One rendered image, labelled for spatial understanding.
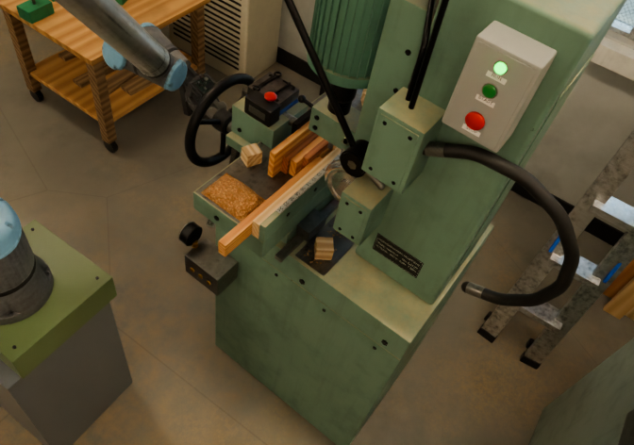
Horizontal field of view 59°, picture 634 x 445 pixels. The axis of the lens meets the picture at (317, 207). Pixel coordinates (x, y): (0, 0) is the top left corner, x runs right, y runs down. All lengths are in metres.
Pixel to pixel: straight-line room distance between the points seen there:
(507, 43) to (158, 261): 1.72
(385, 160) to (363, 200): 0.13
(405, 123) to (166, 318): 1.43
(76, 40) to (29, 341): 1.30
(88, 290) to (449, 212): 0.88
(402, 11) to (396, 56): 0.08
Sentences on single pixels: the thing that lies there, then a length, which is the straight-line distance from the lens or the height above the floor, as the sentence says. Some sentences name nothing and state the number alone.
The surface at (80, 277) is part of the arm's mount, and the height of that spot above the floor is 0.64.
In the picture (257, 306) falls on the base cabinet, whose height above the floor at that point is 0.47.
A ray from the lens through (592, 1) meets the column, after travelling 0.92.
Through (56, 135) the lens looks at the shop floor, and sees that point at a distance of 2.79.
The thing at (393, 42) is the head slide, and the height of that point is 1.34.
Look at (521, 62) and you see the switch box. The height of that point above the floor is 1.47.
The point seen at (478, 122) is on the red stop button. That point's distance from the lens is 0.87.
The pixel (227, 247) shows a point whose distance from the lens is 1.17.
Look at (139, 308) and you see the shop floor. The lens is 2.18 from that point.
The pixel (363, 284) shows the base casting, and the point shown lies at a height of 0.80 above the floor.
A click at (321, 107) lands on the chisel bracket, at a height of 1.07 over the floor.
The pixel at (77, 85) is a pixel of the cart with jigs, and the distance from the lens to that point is 2.74.
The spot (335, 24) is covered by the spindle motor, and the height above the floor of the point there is 1.32.
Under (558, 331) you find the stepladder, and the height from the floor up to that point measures 0.26.
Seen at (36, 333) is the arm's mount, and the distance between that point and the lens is 1.46.
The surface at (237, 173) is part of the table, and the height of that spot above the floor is 0.90.
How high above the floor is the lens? 1.89
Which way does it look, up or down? 50 degrees down
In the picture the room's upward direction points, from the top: 13 degrees clockwise
